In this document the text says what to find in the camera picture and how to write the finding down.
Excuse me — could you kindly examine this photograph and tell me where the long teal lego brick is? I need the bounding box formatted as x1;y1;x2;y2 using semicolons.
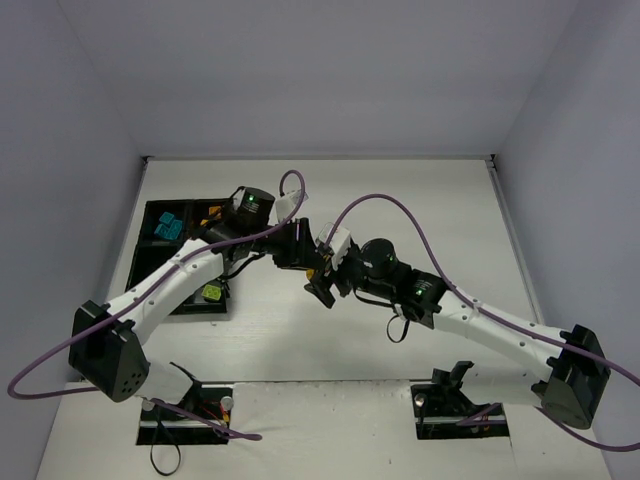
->
166;219;183;240

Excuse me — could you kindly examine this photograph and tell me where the small teal lego brick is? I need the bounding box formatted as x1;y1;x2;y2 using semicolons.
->
159;212;175;225

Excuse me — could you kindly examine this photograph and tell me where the pale yellow sloped lego brick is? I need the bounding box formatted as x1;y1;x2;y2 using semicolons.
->
201;284;223;302

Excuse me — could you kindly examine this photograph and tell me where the purple lego with striped top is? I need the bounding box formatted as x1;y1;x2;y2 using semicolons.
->
306;253;333;281

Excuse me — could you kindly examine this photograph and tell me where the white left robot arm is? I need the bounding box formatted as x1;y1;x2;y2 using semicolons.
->
69;187;322;404

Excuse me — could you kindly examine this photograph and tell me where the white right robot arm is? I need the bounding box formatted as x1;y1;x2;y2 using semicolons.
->
329;238;611;430

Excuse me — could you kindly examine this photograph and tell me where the black divided sorting bin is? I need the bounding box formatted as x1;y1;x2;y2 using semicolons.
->
125;199;230;316

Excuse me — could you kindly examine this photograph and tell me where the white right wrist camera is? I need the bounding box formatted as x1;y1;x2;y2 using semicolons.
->
317;222;352;271

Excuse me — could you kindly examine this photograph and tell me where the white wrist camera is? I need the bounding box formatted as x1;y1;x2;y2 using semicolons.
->
274;190;308;222
317;222;352;271

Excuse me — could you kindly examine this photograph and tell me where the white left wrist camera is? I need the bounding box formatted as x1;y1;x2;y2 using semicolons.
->
274;190;308;222

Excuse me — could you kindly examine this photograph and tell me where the black thin cable loop right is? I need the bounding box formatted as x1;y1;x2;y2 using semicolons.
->
385;304;412;344

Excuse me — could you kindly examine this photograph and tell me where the black thin cable loop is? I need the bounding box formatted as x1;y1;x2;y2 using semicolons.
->
149;419;181;477
385;304;412;344

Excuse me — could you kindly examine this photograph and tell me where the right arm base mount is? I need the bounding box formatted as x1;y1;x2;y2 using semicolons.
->
410;361;510;441

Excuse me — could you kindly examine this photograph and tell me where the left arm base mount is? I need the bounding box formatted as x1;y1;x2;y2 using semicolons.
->
135;362;235;445

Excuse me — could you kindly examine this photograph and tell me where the black thin cable loop left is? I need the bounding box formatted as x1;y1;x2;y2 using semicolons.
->
149;419;181;477

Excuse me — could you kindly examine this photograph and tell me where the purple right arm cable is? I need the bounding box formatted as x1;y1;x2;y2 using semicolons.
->
324;194;640;451

